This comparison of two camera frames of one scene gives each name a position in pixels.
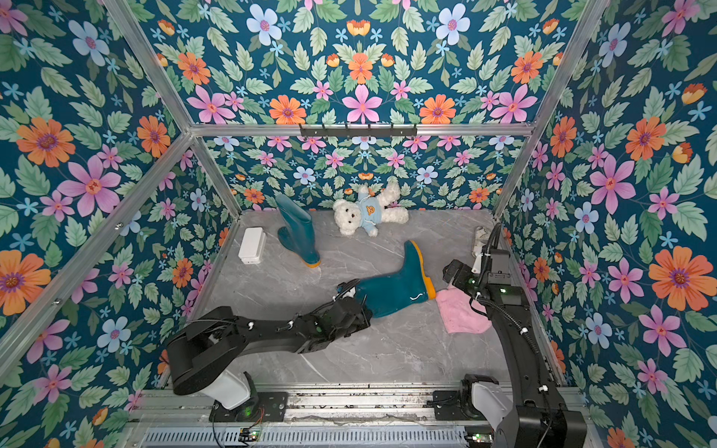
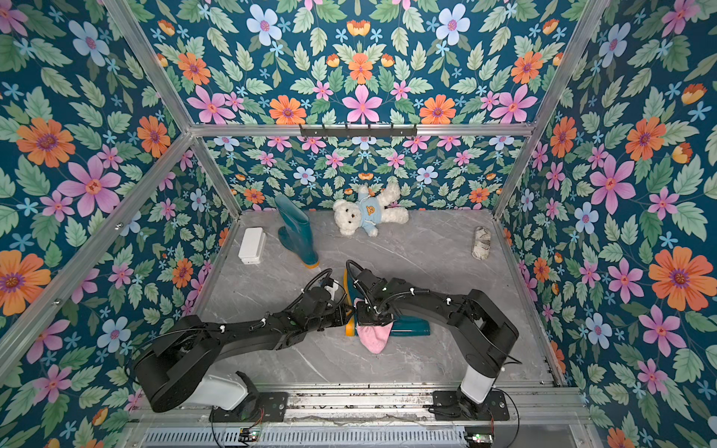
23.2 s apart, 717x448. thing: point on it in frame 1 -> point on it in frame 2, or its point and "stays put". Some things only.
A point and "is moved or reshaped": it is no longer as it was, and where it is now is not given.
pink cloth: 456,315 is moved or reshaped
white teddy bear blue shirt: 368,210 stays put
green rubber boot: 389,295 is moved or reshaped
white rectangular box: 252,245 stays put
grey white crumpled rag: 480,240 stays put
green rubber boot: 296,234 stays put
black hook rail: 358,132 stays put
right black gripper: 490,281 -> 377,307
